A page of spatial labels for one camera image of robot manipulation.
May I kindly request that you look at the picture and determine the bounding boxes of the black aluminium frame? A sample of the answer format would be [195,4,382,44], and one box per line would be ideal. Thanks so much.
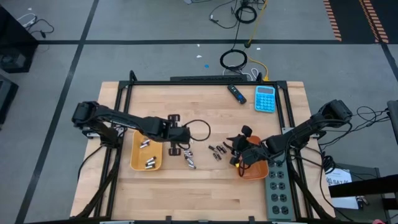
[74,70,336,224]

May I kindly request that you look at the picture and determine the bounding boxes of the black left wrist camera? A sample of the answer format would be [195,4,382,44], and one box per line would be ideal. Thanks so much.
[180,126,192,145]

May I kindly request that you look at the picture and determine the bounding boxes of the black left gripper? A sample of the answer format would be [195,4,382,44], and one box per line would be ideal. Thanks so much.
[167,114,182,157]

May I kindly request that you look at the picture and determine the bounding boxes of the black box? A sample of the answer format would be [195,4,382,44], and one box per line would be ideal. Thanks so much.
[0,74,20,126]

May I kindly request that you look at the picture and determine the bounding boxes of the blue calculator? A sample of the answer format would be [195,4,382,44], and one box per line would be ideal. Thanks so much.
[254,85,277,114]

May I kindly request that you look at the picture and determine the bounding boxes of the black cabinet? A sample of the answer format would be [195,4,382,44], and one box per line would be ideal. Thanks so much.
[0,5,40,75]

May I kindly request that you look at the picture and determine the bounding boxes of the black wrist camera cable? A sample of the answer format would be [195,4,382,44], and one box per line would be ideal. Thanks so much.
[182,118,212,151]

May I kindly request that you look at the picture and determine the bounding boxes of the grey panel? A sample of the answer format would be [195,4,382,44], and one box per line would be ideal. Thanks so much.
[386,100,398,147]

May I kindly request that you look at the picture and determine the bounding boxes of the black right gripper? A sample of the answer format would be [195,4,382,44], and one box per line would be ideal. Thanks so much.
[222,124,269,170]

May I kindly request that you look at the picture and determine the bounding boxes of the coiled black floor cable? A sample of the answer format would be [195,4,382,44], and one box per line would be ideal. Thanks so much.
[234,4,259,25]
[219,49,249,71]

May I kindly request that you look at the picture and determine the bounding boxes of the orange plastic bin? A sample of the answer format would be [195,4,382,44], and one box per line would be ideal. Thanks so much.
[237,134,270,182]

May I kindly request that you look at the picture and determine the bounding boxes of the black beam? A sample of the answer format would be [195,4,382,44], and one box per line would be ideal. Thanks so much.
[328,174,398,198]

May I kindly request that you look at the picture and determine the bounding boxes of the long black bar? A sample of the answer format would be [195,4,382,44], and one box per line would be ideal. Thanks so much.
[169,74,249,83]

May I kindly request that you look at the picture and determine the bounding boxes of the black hanging cable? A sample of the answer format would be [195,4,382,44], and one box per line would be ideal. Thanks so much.
[233,5,244,52]

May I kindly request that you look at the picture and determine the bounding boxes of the black remote control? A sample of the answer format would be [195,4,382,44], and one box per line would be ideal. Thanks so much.
[226,83,248,106]

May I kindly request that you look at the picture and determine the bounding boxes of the grey cabinet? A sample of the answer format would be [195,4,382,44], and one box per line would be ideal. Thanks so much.
[328,162,390,224]

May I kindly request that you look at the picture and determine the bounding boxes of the yellow floor cable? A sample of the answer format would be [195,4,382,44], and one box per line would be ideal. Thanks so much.
[247,55,271,83]

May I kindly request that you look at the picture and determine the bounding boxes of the yellow hanging cable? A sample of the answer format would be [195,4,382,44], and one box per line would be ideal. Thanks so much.
[246,0,269,49]

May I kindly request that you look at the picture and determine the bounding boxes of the black cable bundle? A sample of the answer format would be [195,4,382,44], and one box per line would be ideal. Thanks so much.
[318,105,393,175]

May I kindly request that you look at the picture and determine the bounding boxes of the white paper label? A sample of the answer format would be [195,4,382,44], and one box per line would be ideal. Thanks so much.
[324,167,354,188]

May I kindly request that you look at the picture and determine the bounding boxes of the black mat orange striped edges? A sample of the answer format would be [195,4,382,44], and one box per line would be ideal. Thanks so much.
[323,0,390,45]

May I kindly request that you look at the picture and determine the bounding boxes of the yellow plastic bin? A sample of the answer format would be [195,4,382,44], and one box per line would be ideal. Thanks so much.
[129,129,164,172]

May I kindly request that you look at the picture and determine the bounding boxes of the grey power strip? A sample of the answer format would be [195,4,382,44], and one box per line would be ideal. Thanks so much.
[264,159,296,223]

